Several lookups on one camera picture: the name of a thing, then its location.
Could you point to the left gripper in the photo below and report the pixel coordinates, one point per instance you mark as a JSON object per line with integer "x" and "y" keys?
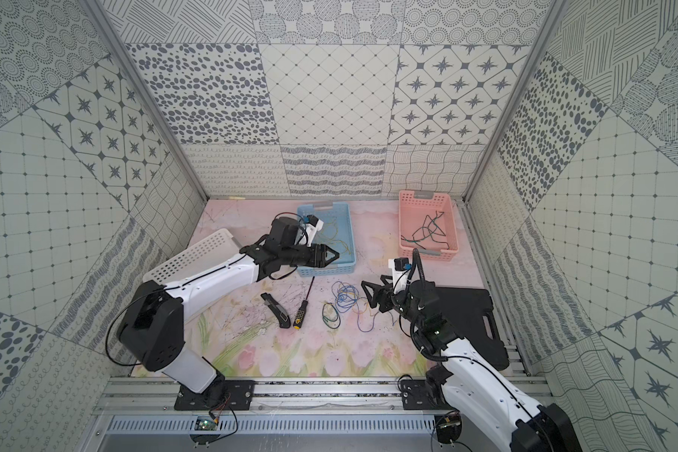
{"x": 312, "y": 254}

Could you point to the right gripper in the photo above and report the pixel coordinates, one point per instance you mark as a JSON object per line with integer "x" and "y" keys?
{"x": 386, "y": 292}

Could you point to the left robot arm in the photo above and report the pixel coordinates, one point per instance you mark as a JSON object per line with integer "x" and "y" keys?
{"x": 152, "y": 327}

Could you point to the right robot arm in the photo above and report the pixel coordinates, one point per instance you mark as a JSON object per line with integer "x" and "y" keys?
{"x": 453, "y": 329}

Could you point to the blue perforated basket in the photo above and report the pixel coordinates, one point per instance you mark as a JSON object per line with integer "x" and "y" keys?
{"x": 337, "y": 233}

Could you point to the black yellow screwdriver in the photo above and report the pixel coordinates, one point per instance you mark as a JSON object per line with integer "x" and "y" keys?
{"x": 301, "y": 313}

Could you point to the black utility knife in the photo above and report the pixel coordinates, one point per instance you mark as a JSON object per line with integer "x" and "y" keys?
{"x": 279, "y": 312}

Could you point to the pink perforated basket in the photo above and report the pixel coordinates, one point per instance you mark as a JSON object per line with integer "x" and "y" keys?
{"x": 427, "y": 224}

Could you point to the white perforated basket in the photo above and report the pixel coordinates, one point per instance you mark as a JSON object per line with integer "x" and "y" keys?
{"x": 196, "y": 259}

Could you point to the right circuit board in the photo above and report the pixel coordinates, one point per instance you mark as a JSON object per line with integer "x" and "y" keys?
{"x": 448, "y": 428}

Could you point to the circuit board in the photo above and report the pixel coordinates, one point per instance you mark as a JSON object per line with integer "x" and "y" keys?
{"x": 448, "y": 428}
{"x": 205, "y": 424}

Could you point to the left circuit board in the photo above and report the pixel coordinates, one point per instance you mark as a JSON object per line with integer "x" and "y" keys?
{"x": 205, "y": 424}

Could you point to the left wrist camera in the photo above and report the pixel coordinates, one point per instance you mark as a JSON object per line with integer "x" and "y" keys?
{"x": 309, "y": 226}

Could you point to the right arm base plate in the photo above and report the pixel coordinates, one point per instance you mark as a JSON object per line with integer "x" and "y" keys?
{"x": 417, "y": 395}

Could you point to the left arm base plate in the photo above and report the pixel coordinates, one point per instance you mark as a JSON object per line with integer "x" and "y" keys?
{"x": 228, "y": 394}

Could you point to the aluminium rail frame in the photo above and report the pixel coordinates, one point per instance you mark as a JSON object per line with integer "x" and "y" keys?
{"x": 153, "y": 396}

